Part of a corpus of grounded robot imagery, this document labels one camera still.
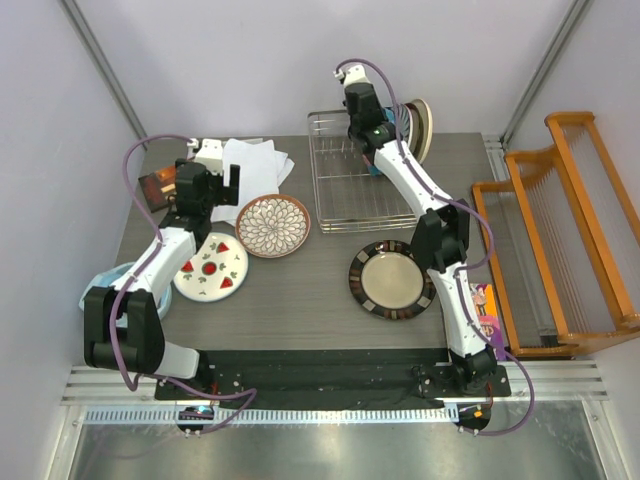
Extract black rimmed beige plate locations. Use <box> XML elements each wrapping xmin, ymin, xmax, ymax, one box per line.
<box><xmin>348</xmin><ymin>240</ymin><xmax>436</xmax><ymax>321</ymax></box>

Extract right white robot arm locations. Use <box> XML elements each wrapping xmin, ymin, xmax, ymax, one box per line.
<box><xmin>344</xmin><ymin>81</ymin><xmax>497</xmax><ymax>395</ymax></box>

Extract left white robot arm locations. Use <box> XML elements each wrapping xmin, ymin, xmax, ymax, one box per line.
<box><xmin>84</xmin><ymin>160</ymin><xmax>241</xmax><ymax>399</ymax></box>

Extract orange wooden rack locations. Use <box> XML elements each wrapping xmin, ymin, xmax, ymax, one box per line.
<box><xmin>472</xmin><ymin>111</ymin><xmax>639</xmax><ymax>358</ymax></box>

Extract teal polka dot plate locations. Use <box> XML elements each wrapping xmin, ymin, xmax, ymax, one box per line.
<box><xmin>362</xmin><ymin>107</ymin><xmax>396</xmax><ymax>176</ymax></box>

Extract grey striped plate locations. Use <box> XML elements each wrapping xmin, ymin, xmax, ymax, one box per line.
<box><xmin>384</xmin><ymin>103</ymin><xmax>413</xmax><ymax>145</ymax></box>

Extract dark brown book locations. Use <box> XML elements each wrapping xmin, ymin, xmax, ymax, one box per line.
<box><xmin>138</xmin><ymin>165</ymin><xmax>176</xmax><ymax>213</ymax></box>

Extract white cloth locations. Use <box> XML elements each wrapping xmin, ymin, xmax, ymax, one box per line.
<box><xmin>211</xmin><ymin>139</ymin><xmax>295</xmax><ymax>225</ymax></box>

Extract mesh zipper pouch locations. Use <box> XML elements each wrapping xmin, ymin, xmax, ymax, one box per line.
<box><xmin>187</xmin><ymin>138</ymin><xmax>265</xmax><ymax>157</ymax></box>

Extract brown floral pattern plate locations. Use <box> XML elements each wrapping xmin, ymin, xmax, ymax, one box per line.
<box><xmin>235</xmin><ymin>194</ymin><xmax>311</xmax><ymax>259</ymax></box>

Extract cream plate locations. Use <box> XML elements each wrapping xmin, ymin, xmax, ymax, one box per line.
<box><xmin>412</xmin><ymin>99</ymin><xmax>434</xmax><ymax>164</ymax></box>

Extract white watermelon pattern plate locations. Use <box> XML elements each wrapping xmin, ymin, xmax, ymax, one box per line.
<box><xmin>173</xmin><ymin>233</ymin><xmax>249</xmax><ymax>303</ymax></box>

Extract light blue headphones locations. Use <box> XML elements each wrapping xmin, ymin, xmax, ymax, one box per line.
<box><xmin>78</xmin><ymin>262</ymin><xmax>173</xmax><ymax>320</ymax></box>

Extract orange Roald Dahl book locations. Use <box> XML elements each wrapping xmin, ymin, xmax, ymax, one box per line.
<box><xmin>470</xmin><ymin>283</ymin><xmax>506</xmax><ymax>361</ymax></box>

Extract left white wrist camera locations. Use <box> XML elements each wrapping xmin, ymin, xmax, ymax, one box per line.
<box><xmin>187</xmin><ymin>138</ymin><xmax>224</xmax><ymax>176</ymax></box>

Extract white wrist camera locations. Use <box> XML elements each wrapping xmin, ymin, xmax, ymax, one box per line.
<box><xmin>187</xmin><ymin>138</ymin><xmax>224</xmax><ymax>176</ymax></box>
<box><xmin>334</xmin><ymin>64</ymin><xmax>371</xmax><ymax>88</ymax></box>

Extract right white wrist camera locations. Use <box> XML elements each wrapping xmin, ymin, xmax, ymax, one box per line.
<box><xmin>334</xmin><ymin>64</ymin><xmax>371</xmax><ymax>88</ymax></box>

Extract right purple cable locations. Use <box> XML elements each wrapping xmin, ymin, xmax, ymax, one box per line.
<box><xmin>335</xmin><ymin>57</ymin><xmax>536</xmax><ymax>439</ymax></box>

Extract purple cable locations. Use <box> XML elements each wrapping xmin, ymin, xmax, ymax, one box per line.
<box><xmin>335</xmin><ymin>57</ymin><xmax>536</xmax><ymax>439</ymax></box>
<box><xmin>113</xmin><ymin>133</ymin><xmax>258</xmax><ymax>434</ymax></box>

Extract metal wire dish rack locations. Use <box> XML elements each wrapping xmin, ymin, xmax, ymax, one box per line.
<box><xmin>307</xmin><ymin>110</ymin><xmax>416</xmax><ymax>233</ymax></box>

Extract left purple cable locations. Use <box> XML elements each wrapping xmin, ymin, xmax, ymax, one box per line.
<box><xmin>113</xmin><ymin>133</ymin><xmax>258</xmax><ymax>434</ymax></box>

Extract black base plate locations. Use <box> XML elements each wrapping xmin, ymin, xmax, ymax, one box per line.
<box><xmin>187</xmin><ymin>348</ymin><xmax>511</xmax><ymax>411</ymax></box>

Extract slotted cable duct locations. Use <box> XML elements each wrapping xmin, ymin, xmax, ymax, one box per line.
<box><xmin>84</xmin><ymin>404</ymin><xmax>459</xmax><ymax>426</ymax></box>

